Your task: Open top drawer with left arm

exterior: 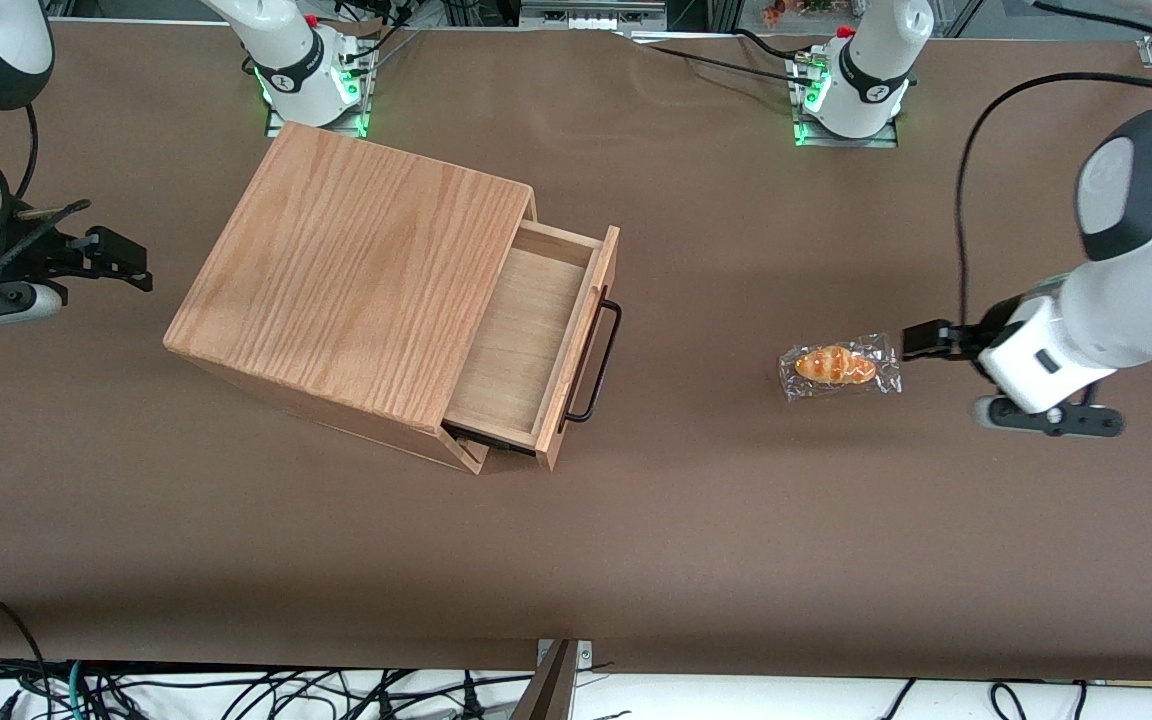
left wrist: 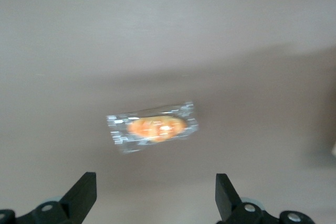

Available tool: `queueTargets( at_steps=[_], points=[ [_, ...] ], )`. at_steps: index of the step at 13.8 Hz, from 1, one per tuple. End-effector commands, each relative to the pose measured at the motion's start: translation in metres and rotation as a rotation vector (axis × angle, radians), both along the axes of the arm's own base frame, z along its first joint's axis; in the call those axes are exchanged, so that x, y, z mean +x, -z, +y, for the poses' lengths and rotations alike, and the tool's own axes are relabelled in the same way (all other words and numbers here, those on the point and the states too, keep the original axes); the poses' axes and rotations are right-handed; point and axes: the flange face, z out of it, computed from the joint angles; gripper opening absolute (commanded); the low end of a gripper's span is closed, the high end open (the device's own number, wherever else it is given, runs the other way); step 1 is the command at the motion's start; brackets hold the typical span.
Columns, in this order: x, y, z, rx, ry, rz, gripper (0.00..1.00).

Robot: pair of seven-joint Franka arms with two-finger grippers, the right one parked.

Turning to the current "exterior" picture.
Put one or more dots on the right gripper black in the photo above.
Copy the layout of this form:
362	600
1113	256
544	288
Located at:
39	256

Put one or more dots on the metal base plate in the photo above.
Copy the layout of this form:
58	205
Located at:
846	141
348	122

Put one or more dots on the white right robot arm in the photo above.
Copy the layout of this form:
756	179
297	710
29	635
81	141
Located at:
291	60

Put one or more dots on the brown table cover sheet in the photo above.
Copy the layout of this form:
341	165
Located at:
696	520

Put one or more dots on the small metal bracket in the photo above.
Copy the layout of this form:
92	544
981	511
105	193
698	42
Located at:
584	652

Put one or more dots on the grey equipment rack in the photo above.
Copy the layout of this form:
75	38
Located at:
591	12

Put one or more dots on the bread roll in clear wrapper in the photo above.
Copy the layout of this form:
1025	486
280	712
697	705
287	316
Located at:
836	365

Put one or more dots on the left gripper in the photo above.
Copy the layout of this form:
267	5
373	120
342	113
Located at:
988	327

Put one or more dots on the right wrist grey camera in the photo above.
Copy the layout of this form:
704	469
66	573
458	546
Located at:
6	307

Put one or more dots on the wooden drawer cabinet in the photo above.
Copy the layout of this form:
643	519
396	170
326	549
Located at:
336	270

